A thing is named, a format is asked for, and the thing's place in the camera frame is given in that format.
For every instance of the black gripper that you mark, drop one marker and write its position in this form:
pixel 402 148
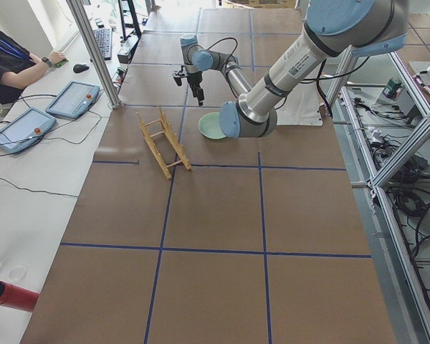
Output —
pixel 195 81

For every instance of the light green plate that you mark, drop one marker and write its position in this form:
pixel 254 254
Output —
pixel 209 126

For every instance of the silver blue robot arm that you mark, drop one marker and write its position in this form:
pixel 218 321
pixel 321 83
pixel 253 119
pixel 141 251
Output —
pixel 368 27

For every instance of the wooden plate rack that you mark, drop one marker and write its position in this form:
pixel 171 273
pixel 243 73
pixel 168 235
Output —
pixel 164 144

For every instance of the person's hand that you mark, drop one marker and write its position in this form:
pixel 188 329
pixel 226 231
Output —
pixel 56 57

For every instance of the black keyboard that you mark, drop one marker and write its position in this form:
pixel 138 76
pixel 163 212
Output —
pixel 103 38

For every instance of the far blue teach pendant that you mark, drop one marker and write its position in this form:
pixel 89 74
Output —
pixel 74 100

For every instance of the blue teach pendant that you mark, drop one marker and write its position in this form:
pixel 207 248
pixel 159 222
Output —
pixel 74 100
pixel 25 130

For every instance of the black computer mouse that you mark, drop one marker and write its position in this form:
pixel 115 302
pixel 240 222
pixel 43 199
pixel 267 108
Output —
pixel 79 68

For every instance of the brown paper table cover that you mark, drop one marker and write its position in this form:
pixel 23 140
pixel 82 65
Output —
pixel 261 242

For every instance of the near blue teach pendant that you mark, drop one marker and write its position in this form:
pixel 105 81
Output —
pixel 25 130

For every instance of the person in black shirt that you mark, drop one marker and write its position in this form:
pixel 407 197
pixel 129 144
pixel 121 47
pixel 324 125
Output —
pixel 19 68

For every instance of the clear plastic lid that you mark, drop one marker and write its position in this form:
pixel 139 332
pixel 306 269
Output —
pixel 18 273

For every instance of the red cylinder bottle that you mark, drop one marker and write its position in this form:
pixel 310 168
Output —
pixel 16 297

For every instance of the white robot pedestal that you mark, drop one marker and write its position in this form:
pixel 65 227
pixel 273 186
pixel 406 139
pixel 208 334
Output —
pixel 300 108

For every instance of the aluminium frame post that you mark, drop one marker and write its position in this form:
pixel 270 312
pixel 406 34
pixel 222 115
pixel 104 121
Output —
pixel 84 26

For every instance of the aluminium side frame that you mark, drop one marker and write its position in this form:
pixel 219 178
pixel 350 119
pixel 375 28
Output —
pixel 385 103

